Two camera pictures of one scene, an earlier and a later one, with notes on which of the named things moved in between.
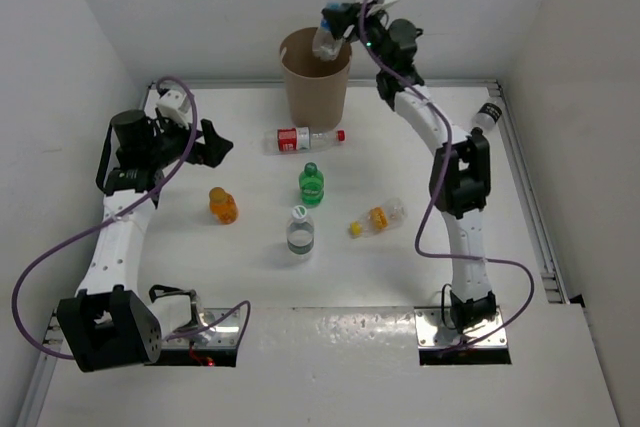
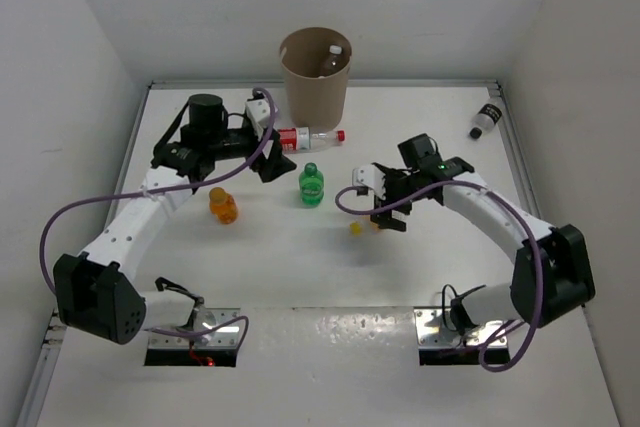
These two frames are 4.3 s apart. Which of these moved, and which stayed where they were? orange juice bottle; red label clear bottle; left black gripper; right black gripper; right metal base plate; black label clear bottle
Moved: left black gripper; right black gripper
Stayed: black label clear bottle; right metal base plate; red label clear bottle; orange juice bottle
